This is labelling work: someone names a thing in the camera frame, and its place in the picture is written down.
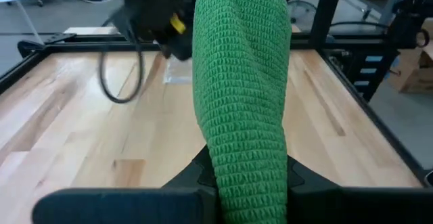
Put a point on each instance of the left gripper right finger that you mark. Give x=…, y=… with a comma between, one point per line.
x=338, y=207

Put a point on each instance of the clear plastic bag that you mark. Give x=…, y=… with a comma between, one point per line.
x=177, y=71

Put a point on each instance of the white lamp stand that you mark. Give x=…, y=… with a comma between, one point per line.
x=30, y=21

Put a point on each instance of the brown cardboard box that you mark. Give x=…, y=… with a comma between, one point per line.
x=419, y=71

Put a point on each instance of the dark green bandage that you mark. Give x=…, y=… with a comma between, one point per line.
x=242, y=82

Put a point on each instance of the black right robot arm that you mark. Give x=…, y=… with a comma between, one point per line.
x=406, y=17

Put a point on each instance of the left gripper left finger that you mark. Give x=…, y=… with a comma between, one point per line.
x=135, y=207

